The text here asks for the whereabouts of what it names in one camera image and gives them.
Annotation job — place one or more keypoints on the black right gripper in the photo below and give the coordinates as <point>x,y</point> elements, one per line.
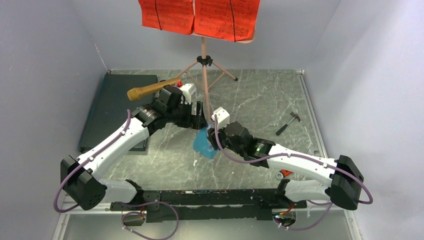
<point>212,136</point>

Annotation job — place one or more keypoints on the dark blue audio receiver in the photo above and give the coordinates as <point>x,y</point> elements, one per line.
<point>109,109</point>

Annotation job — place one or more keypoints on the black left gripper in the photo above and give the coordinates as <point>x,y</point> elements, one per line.
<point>194,121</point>

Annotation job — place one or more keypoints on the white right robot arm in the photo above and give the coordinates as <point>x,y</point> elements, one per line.
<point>337,181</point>

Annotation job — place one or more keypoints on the gold microphone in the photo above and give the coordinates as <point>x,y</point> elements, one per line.
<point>138,93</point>

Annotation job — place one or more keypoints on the red sheet music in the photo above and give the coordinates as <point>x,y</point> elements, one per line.
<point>176,16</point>
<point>229,20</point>

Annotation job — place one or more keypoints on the red adjustable wrench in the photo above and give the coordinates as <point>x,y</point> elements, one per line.
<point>283,174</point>

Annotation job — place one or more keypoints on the blue metronome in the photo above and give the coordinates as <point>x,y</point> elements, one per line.
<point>202,146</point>

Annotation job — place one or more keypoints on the pink music stand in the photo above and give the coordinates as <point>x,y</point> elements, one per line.
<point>205,60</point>

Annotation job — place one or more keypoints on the red right sheet music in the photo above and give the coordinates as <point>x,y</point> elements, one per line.
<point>229,20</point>

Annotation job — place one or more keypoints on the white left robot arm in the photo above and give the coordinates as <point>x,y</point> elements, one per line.
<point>82,177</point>

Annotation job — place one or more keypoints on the small black hammer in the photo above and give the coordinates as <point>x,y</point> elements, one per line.
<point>294,116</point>

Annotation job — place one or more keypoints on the red left sheet music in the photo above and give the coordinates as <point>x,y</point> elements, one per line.
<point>176,16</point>

